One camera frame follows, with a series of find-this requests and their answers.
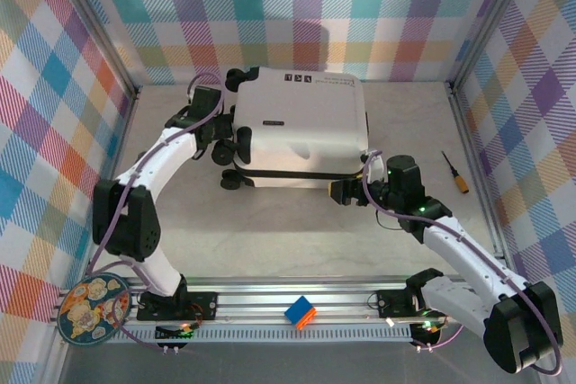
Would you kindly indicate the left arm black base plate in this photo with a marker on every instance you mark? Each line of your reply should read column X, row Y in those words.
column 207, row 303

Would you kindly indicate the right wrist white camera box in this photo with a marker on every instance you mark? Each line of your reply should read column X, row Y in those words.
column 372, row 160

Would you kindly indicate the round cartoon bear plate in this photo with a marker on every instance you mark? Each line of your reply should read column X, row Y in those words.
column 90, row 312

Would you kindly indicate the blue orange puzzle cube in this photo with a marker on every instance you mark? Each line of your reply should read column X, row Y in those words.
column 298, row 312

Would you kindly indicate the aluminium side rail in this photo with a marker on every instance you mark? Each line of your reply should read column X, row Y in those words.
column 465, row 132
column 122, row 132

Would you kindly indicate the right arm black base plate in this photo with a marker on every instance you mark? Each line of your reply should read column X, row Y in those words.
column 391, row 300

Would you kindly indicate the aluminium corner post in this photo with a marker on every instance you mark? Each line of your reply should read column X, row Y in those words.
column 489, row 20
column 96, row 20

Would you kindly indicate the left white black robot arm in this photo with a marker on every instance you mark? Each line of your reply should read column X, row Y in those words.
column 153, row 154

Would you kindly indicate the white hard-shell suitcase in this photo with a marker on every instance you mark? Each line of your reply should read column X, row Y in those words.
column 297, row 132

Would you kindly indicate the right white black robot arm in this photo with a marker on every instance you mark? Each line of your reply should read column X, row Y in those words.
column 459, row 244

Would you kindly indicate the aluminium mounting rail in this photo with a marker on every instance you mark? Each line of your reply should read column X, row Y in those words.
column 261, row 300

